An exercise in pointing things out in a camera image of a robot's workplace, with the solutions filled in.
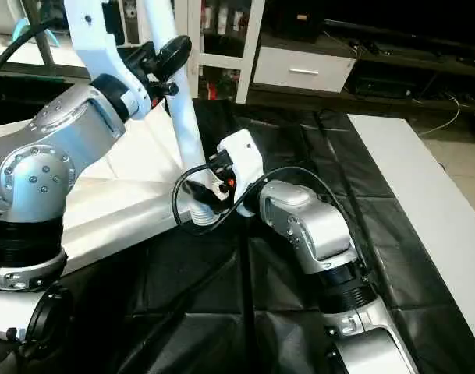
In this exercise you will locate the white plastic table leg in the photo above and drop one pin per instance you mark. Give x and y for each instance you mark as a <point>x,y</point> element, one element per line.
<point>179,101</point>

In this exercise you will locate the white glass-door cabinet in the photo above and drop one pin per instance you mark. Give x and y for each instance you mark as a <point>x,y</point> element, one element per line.
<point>221,39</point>

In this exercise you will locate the white sheet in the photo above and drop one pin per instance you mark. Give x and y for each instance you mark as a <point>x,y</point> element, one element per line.
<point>432,195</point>

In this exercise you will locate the white low drawer unit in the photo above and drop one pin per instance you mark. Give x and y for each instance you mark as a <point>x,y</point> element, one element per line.
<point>303,68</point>

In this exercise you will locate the white plastic table top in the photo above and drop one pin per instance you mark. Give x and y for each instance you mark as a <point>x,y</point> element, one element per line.
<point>136,195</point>

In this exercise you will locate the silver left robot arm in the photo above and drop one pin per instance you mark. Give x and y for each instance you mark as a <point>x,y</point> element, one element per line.
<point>42,179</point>

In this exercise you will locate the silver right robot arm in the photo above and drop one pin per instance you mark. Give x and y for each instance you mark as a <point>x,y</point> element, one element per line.
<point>323,249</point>

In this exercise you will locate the black work mat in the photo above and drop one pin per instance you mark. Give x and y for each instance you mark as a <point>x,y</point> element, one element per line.
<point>299,296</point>

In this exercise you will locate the grey metal pole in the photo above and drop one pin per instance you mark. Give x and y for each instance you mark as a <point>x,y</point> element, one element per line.
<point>44,35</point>

